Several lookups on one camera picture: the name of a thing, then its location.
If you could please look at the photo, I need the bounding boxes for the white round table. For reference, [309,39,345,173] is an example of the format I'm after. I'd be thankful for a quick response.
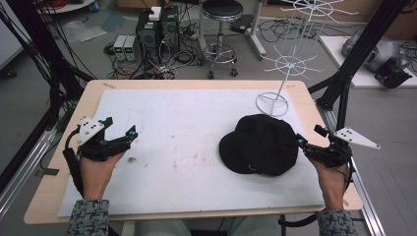
[34,0,96,15]

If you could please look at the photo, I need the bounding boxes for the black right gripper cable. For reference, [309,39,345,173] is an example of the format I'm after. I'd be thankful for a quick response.
[277,157,357,228]

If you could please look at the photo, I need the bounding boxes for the clear plastic sheet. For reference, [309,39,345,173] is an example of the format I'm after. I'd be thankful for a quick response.
[61,19,108,43]

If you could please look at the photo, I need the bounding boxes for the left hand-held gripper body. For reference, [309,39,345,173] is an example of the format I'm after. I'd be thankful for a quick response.
[77,115,128,162]

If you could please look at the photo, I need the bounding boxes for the black hat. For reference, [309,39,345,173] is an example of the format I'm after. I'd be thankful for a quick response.
[218,113,300,177]

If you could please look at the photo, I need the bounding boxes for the white table leg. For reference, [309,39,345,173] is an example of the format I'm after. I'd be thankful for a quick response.
[248,0,268,61]

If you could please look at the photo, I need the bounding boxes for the black round stool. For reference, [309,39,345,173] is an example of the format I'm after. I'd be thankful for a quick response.
[200,0,245,80]

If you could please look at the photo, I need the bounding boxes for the black flat box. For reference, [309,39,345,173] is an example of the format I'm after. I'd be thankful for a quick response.
[229,14,256,34]

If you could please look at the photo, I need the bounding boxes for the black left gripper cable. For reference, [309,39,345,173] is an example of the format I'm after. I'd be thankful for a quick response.
[61,125,86,199]

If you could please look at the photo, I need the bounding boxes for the white box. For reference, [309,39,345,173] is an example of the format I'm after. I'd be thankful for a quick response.
[149,6,162,22]

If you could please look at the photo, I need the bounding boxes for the tangle of floor cables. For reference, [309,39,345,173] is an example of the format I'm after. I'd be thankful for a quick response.
[258,17,320,44]

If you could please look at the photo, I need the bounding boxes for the aluminium rail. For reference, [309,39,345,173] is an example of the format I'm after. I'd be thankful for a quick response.
[0,110,67,212]
[316,100,387,236]

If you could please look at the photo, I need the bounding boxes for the person's legs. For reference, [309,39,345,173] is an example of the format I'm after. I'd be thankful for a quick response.
[133,215,283,236]

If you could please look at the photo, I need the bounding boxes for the black device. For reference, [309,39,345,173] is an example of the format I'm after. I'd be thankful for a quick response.
[374,56,414,89]

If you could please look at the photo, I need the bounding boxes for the white wire display rack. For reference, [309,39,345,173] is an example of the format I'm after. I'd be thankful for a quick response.
[255,0,359,118]

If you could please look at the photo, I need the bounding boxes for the grey power supply unit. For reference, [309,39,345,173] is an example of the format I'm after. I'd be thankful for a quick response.
[124,34,140,63]
[112,34,128,62]

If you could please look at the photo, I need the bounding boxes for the black computer tower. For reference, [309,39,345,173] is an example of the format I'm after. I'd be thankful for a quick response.
[135,9,162,65]
[159,5,181,64]

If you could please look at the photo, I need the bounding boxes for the person's right hand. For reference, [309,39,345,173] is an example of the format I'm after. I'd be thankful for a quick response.
[309,157,349,211]

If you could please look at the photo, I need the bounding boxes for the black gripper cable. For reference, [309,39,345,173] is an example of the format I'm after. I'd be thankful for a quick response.
[277,157,357,228]
[61,125,86,199]

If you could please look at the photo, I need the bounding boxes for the white foam board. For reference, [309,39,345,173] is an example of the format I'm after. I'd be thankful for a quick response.
[57,88,326,219]

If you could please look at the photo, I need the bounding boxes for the black metal frame strut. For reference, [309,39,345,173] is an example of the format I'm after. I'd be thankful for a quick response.
[307,0,415,131]
[5,0,96,123]

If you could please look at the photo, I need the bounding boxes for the white platform board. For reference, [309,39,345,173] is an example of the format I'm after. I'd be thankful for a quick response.
[319,34,417,89]

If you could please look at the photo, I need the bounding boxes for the grey tape strip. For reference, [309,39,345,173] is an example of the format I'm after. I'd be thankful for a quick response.
[33,167,61,179]

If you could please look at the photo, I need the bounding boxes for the person's left hand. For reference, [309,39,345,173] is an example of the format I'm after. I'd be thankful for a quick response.
[80,151,126,201]

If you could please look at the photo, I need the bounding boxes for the grey robot device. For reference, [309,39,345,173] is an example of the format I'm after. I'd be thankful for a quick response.
[341,27,411,74]

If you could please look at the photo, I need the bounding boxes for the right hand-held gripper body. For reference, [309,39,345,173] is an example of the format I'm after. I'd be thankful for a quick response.
[304,127,382,168]

